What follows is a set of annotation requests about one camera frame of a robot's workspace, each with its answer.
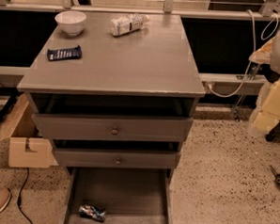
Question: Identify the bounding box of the black floor cable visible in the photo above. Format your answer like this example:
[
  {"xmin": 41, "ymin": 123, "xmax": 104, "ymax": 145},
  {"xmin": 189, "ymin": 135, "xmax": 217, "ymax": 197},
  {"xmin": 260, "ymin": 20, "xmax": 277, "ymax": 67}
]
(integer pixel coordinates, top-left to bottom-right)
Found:
[{"xmin": 16, "ymin": 167, "xmax": 38, "ymax": 224}]

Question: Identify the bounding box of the grey middle drawer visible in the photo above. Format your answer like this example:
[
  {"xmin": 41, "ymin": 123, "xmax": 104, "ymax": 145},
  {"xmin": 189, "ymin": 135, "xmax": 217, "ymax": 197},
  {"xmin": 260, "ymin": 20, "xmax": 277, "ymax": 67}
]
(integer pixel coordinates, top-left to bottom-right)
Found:
[{"xmin": 54, "ymin": 148, "xmax": 181, "ymax": 169}]

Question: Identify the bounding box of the clear plastic water bottle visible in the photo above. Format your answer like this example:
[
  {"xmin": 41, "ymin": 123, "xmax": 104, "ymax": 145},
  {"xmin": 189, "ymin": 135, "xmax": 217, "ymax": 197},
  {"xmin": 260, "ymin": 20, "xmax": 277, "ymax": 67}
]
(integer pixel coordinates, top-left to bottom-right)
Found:
[{"xmin": 109, "ymin": 13, "xmax": 149, "ymax": 37}]

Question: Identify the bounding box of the white ceramic bowl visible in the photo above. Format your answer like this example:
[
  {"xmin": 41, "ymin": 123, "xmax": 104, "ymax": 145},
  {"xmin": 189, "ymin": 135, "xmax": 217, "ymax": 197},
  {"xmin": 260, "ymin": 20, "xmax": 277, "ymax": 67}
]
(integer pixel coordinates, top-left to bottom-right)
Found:
[{"xmin": 54, "ymin": 10, "xmax": 86, "ymax": 36}]

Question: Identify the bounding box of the blue snack bar wrapper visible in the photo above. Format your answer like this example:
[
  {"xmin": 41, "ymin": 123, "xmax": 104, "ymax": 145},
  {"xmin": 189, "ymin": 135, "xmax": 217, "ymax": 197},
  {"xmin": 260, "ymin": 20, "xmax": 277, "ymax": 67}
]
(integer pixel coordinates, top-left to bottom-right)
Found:
[{"xmin": 47, "ymin": 45, "xmax": 82, "ymax": 61}]

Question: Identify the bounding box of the black tool on floor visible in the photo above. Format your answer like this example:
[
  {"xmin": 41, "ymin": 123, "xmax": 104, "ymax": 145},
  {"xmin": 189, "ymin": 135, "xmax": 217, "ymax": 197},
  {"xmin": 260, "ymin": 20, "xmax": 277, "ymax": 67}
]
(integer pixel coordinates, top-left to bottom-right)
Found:
[{"xmin": 270, "ymin": 166, "xmax": 280, "ymax": 186}]

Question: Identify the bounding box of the cardboard box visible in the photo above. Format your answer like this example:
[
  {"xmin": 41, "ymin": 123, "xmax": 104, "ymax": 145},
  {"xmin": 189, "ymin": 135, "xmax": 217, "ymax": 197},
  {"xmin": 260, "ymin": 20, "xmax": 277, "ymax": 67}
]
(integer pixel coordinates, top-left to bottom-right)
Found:
[{"xmin": 0, "ymin": 94, "xmax": 57, "ymax": 168}]

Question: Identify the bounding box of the grey drawer cabinet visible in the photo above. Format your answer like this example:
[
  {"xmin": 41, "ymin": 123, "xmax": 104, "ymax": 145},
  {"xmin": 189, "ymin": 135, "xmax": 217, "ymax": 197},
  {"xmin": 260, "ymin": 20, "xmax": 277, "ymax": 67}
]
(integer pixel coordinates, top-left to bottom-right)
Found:
[{"xmin": 9, "ymin": 6, "xmax": 210, "ymax": 224}]

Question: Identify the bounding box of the grey open bottom drawer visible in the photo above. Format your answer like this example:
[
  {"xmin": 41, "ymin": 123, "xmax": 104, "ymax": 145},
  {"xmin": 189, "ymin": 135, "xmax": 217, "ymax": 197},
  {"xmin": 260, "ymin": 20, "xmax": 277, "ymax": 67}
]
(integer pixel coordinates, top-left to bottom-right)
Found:
[{"xmin": 59, "ymin": 168, "xmax": 173, "ymax": 224}]

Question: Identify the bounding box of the white hanging cable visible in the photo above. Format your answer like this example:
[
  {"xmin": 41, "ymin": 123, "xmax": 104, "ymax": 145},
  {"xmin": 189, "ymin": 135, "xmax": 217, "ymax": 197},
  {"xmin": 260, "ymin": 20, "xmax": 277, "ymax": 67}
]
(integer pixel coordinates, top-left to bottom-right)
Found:
[{"xmin": 206, "ymin": 8, "xmax": 280, "ymax": 101}]

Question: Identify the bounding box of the grey top drawer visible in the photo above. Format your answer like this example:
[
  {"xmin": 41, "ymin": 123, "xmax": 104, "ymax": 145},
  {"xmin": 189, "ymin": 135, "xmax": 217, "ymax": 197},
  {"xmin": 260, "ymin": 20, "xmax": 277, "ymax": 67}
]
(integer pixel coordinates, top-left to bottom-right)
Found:
[{"xmin": 32, "ymin": 113, "xmax": 193, "ymax": 142}]

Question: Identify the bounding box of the grey metal rail frame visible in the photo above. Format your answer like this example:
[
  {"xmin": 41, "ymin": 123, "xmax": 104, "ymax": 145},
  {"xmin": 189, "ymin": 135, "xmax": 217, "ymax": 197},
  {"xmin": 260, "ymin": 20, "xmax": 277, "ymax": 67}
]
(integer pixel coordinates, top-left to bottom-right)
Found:
[{"xmin": 0, "ymin": 0, "xmax": 280, "ymax": 104}]

